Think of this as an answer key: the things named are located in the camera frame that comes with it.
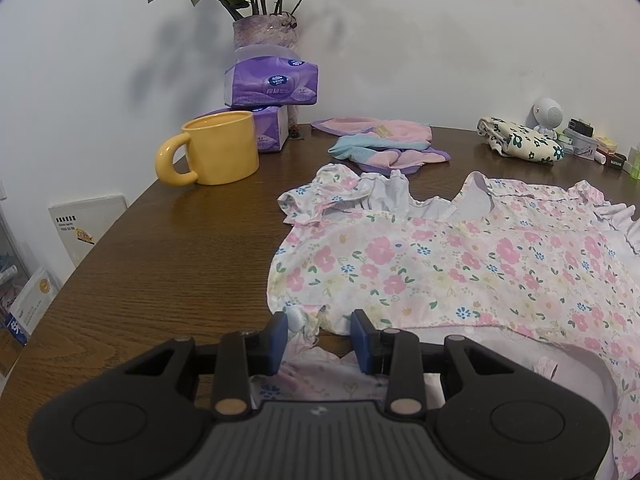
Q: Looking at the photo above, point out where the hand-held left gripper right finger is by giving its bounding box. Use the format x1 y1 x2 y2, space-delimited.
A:
350 309 518 419

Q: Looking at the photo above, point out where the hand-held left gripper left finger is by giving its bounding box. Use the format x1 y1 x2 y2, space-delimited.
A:
124 311 289 419

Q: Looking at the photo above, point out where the pink floral dress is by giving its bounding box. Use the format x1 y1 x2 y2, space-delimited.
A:
249 162 640 480

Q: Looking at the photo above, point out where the pastel blue pink purple cloth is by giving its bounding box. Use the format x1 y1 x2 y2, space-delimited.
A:
327 132 452 177

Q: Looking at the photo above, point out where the yellow mug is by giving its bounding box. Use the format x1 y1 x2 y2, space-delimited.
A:
154 111 260 188

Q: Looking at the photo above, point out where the purple tissue pack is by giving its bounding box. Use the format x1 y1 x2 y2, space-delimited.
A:
223 45 319 108
200 104 290 155

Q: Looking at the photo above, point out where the pink folded towel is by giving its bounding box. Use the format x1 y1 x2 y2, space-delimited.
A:
311 116 433 143

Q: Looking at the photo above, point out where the white cardboard box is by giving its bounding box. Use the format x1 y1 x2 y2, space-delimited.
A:
48 194 130 268

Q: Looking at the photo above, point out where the white and blue box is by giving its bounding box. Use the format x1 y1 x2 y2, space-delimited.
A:
6 266 63 347

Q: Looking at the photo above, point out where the cream cloth with green flowers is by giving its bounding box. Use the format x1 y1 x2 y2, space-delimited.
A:
476 116 565 163

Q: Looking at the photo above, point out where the white round speaker figure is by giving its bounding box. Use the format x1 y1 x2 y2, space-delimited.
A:
531 97 563 138

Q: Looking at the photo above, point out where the pink glass vase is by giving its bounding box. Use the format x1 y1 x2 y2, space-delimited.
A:
232 12 300 61

